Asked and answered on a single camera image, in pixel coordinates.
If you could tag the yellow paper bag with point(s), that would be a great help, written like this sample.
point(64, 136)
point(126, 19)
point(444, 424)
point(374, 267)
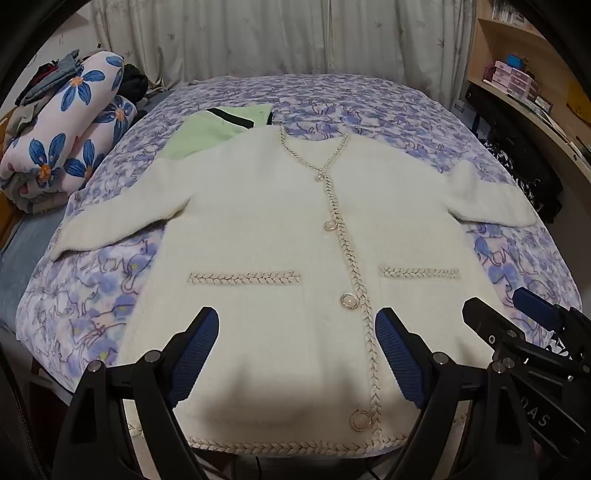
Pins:
point(579, 99)

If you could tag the pile of crumpled clothes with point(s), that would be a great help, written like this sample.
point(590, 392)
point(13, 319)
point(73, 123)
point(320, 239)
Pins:
point(51, 81)

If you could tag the black dotted cloth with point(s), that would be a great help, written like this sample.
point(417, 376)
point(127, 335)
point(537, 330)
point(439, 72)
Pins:
point(531, 170)

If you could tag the pink drawer organizer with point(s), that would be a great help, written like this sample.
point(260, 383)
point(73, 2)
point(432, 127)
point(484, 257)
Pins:
point(512, 78)

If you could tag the white patterned curtain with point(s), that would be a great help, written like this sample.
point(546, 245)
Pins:
point(277, 37)

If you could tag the small blue box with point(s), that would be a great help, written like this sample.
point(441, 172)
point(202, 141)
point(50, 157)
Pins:
point(517, 61)

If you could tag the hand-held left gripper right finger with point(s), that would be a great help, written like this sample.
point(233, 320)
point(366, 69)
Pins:
point(399, 355)

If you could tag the white fuzzy cardigan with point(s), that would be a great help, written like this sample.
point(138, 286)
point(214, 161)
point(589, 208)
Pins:
point(258, 230)

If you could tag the wooden shelf desk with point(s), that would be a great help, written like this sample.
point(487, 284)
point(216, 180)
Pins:
point(494, 46)

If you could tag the wooden bed frame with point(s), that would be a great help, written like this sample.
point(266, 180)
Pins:
point(7, 217)

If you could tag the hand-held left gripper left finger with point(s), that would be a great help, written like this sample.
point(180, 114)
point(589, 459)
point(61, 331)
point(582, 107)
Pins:
point(196, 355)

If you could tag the white cardboard box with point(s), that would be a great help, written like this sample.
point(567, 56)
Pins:
point(466, 113)

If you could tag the row of books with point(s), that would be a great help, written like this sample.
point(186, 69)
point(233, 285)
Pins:
point(508, 11)

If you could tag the rolled floral quilt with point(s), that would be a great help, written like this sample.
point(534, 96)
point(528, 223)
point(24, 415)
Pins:
point(78, 120)

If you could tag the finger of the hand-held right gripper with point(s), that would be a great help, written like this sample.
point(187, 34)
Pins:
point(538, 307)
point(489, 325)

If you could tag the green and black garment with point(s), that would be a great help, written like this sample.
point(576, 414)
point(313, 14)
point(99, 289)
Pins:
point(203, 131)

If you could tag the purple cat-print blanket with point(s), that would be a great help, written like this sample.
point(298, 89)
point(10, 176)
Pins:
point(369, 106)

